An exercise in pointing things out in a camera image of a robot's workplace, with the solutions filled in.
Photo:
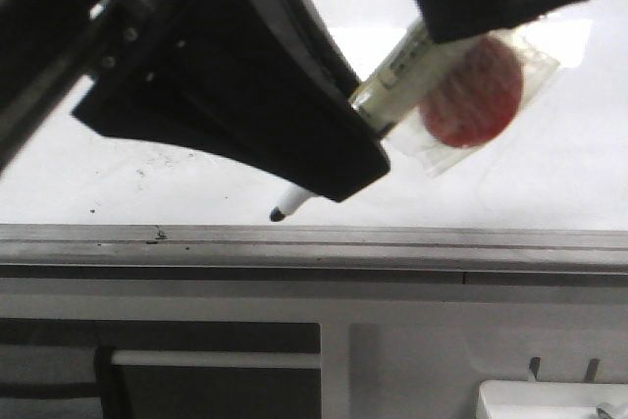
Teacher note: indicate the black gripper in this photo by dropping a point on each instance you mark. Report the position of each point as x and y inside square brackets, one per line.
[45, 45]

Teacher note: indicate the red disc taped to marker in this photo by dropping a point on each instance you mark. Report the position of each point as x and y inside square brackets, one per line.
[474, 102]

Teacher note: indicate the white dry-erase marker pen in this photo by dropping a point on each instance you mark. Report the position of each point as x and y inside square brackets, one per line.
[373, 99]

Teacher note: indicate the white box lower right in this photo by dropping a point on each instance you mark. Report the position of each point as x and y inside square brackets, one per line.
[525, 399]

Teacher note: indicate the grey aluminium whiteboard frame rail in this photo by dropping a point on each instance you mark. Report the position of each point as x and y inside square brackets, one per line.
[316, 248]

